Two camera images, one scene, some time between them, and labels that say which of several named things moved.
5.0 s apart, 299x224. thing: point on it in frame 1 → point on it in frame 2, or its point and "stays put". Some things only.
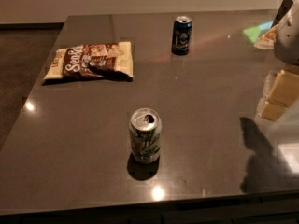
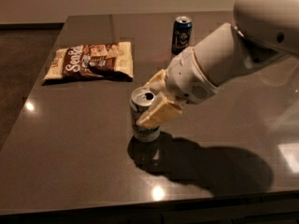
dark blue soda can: (181, 35) stays put
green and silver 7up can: (145, 127) → (140, 101)
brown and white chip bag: (92, 61) stays put
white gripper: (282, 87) → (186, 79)
